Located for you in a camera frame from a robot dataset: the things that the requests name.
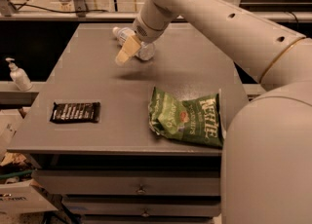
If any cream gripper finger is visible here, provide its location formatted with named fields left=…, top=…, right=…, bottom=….
left=115, top=35, right=141, bottom=65

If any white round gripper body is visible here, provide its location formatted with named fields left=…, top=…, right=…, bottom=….
left=133, top=15, right=163, bottom=43

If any clear blue plastic water bottle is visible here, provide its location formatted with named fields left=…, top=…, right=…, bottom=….
left=112, top=27, right=155, bottom=61

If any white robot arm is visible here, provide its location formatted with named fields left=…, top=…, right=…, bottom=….
left=116, top=0, right=312, bottom=224

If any black rxbar chocolate bar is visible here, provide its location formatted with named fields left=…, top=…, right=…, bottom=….
left=50, top=102, right=100, bottom=124

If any white pump dispenser bottle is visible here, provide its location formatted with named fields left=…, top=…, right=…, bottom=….
left=6, top=57, right=32, bottom=92

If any green kettle chips bag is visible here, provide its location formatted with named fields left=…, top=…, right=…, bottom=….
left=148, top=88, right=224, bottom=148

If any grey drawer cabinet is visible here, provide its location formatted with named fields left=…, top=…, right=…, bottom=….
left=10, top=23, right=248, bottom=224

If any white cardboard box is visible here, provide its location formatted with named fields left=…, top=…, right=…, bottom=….
left=0, top=180, right=58, bottom=214

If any black cable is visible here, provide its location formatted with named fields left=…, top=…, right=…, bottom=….
left=9, top=3, right=110, bottom=15

